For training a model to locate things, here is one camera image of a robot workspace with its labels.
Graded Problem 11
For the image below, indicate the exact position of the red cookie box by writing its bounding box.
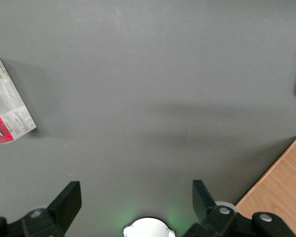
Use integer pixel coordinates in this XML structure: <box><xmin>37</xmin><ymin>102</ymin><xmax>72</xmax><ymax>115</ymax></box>
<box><xmin>0</xmin><ymin>57</ymin><xmax>37</xmax><ymax>145</ymax></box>

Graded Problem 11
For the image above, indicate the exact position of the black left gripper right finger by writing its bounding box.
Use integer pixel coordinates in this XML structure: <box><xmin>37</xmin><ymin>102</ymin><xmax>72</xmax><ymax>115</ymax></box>
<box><xmin>182</xmin><ymin>179</ymin><xmax>296</xmax><ymax>237</ymax></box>

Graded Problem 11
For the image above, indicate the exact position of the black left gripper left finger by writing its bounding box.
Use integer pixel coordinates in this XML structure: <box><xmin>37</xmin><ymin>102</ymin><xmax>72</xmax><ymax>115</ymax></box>
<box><xmin>0</xmin><ymin>181</ymin><xmax>82</xmax><ymax>237</ymax></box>

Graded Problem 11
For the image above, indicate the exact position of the wooden drawer cabinet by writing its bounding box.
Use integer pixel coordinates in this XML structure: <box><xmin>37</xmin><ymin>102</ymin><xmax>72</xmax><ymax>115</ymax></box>
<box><xmin>235</xmin><ymin>136</ymin><xmax>296</xmax><ymax>237</ymax></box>

